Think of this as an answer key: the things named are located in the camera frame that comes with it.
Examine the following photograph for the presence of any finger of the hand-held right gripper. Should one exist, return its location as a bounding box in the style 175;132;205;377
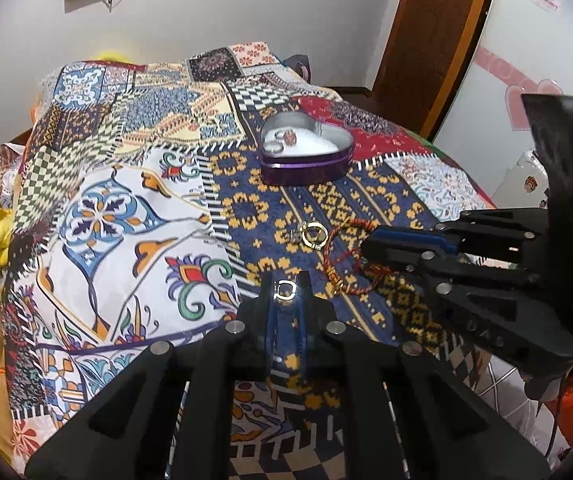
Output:
361;240;573;373
371;208;551;266

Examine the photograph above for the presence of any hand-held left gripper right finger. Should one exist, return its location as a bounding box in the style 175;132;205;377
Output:
294;271;552;480

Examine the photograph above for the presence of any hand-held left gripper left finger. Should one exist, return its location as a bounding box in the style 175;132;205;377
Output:
25;274;287;480

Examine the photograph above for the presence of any red string bracelet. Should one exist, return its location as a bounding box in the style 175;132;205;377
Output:
323;219;397;297

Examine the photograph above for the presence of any purple heart-shaped tin box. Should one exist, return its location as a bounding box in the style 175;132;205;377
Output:
258;111;356;188

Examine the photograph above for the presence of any white printed bag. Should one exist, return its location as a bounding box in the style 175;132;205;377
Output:
491;149;551;211

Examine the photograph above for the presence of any white cabinet with pink hearts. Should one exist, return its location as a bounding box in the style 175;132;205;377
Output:
431;0;573;211

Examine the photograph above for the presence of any patchwork printed blanket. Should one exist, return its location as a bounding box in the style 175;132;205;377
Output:
1;42;497;480

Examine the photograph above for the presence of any brown wooden door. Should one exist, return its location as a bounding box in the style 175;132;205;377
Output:
371;0;501;141

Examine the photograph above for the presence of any dark purple bag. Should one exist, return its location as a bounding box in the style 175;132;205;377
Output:
282;54;313;82

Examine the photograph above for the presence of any black cable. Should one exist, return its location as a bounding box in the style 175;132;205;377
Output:
547;375;567;461

